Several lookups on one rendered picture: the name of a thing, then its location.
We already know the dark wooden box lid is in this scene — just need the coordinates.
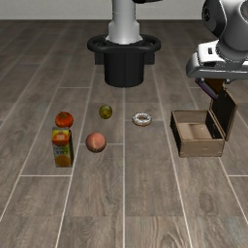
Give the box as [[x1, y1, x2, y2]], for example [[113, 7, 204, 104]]
[[208, 85, 239, 142]]

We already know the wooden box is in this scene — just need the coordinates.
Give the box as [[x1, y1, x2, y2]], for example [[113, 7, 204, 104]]
[[170, 109, 227, 159]]

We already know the white frosted donut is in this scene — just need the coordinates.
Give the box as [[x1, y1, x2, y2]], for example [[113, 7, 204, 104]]
[[131, 111, 153, 127]]

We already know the green round fruit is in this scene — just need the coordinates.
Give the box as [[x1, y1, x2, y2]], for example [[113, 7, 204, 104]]
[[98, 104, 113, 120]]

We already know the pink peach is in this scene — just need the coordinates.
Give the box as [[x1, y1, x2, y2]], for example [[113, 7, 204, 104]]
[[84, 131, 108, 154]]

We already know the red tomato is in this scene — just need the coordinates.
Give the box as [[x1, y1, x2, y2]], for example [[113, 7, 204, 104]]
[[54, 110, 75, 129]]

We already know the orange juice carton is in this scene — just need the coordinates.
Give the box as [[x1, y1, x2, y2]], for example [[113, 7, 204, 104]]
[[51, 126, 75, 169]]

